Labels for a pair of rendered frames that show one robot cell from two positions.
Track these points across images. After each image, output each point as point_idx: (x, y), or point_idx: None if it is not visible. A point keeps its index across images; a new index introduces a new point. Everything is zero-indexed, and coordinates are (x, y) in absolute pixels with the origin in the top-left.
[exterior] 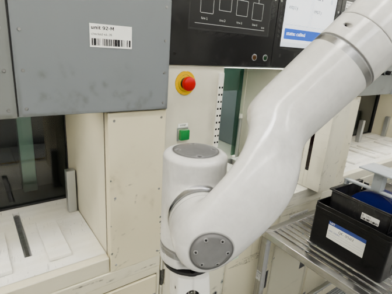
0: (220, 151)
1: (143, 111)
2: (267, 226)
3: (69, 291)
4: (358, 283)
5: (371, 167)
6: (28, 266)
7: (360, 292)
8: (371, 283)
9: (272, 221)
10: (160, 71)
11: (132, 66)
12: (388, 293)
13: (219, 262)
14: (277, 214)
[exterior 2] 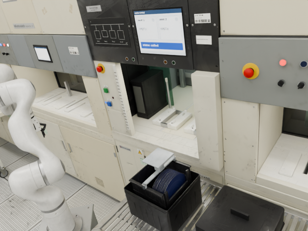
0: None
1: (90, 77)
2: (1, 110)
3: (89, 130)
4: (127, 204)
5: (158, 152)
6: (88, 118)
7: (119, 204)
8: (129, 209)
9: (1, 110)
10: (89, 63)
11: (81, 60)
12: (123, 217)
13: (2, 113)
14: (1, 109)
